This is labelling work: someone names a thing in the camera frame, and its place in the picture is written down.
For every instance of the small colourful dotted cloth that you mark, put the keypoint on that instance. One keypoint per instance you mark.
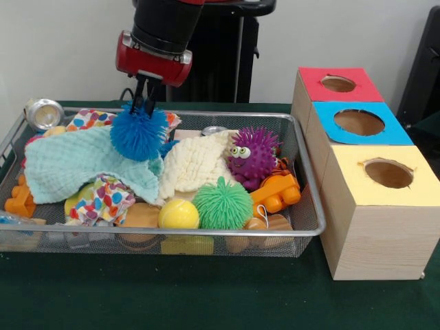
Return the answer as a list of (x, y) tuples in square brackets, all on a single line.
[(103, 199)]

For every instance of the wooden box with three holes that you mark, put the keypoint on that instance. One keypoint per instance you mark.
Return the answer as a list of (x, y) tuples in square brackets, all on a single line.
[(385, 227)]

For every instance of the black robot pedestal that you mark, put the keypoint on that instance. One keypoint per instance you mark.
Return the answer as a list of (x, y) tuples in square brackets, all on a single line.
[(220, 62)]

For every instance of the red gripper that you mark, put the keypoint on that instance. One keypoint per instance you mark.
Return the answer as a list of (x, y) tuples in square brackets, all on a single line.
[(151, 65)]

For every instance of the orange toy building block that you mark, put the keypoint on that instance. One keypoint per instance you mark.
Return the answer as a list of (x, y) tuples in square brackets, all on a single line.
[(276, 192)]

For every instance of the small orange plastic toy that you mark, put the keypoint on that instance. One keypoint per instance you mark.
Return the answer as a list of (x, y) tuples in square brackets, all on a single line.
[(19, 199)]

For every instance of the purple spiky ball with eyes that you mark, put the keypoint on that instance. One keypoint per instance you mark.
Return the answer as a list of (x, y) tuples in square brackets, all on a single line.
[(256, 158)]

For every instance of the tan orange ball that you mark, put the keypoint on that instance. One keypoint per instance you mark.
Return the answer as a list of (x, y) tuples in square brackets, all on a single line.
[(139, 216)]

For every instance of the silver crushed can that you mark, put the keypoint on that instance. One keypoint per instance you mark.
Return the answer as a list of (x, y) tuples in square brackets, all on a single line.
[(43, 113)]

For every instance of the cream white cloth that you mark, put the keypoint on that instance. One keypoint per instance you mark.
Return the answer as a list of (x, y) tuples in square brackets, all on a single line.
[(196, 165)]

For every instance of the black panel stand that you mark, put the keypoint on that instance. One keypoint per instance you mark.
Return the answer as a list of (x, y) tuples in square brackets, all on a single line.
[(423, 62)]

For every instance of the green spiky rubber ball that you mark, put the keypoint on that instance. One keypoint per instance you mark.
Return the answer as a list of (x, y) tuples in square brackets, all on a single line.
[(222, 204)]

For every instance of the yellow ball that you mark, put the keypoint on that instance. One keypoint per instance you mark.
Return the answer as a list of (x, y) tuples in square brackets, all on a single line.
[(179, 214)]

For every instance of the mint green cloth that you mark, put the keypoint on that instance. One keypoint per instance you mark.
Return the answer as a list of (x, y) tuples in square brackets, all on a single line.
[(82, 165)]

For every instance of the blue spiky rubber ball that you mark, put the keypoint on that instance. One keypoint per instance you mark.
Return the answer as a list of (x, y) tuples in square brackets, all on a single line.
[(139, 134)]

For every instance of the dark green table cloth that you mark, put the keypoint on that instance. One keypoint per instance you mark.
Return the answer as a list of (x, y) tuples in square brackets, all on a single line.
[(206, 295)]

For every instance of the shallow clear mesh bin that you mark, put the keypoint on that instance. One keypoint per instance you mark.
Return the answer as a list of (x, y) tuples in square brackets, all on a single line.
[(306, 220)]

